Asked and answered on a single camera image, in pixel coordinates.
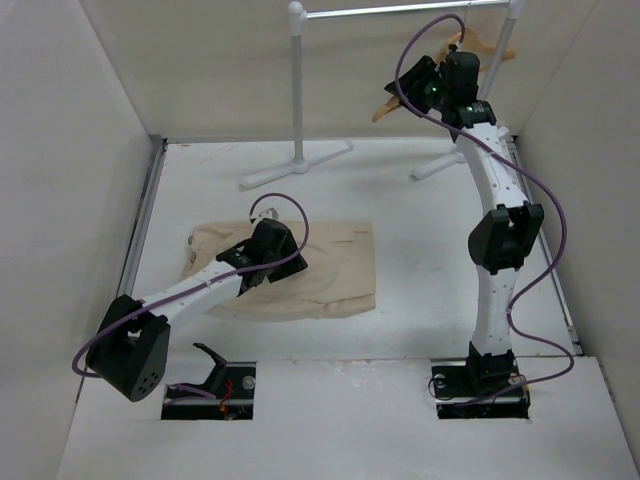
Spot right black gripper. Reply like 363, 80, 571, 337
384, 56, 451, 119

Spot beige trousers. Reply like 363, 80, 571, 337
208, 220, 376, 322

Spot wooden clothes hanger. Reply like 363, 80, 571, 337
372, 28, 497, 122

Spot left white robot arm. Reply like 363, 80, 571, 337
81, 218, 310, 402

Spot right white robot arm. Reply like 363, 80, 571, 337
385, 49, 544, 399

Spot white clothes rack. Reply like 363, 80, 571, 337
240, 1, 525, 189

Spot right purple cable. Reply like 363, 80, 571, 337
394, 13, 576, 404

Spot purple cable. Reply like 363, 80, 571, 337
72, 192, 311, 401
394, 13, 576, 404

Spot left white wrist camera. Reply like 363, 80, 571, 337
257, 207, 279, 220

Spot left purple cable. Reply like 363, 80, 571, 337
72, 192, 311, 401

